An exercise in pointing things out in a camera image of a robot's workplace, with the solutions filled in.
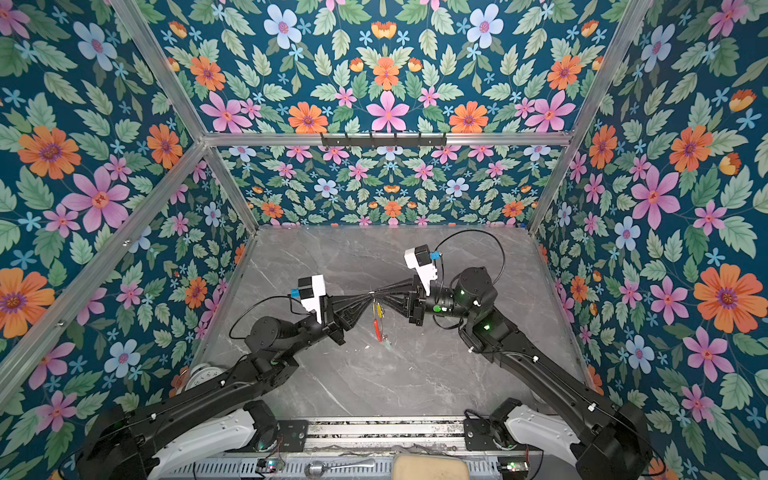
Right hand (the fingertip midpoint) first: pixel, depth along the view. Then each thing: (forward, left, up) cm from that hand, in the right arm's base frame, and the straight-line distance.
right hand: (380, 294), depth 58 cm
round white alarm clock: (-4, +51, -32) cm, 60 cm away
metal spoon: (-26, +16, -34) cm, 46 cm away
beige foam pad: (-26, -10, -31) cm, 41 cm away
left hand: (-2, +2, +2) cm, 3 cm away
